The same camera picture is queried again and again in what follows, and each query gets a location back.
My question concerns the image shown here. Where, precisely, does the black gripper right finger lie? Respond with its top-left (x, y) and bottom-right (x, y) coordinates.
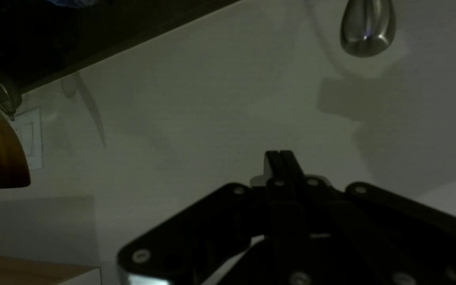
top-left (280, 148), bottom-right (456, 285)

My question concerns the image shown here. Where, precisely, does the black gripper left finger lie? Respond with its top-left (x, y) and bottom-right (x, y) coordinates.
top-left (116, 148), bottom-right (287, 285)

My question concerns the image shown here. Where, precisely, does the wood-edged upper cabinet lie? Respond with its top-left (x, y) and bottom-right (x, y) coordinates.
top-left (0, 251), bottom-right (103, 285)

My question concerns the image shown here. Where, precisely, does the white wall outlet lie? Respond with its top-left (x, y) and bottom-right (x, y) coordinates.
top-left (11, 106), bottom-right (46, 171)

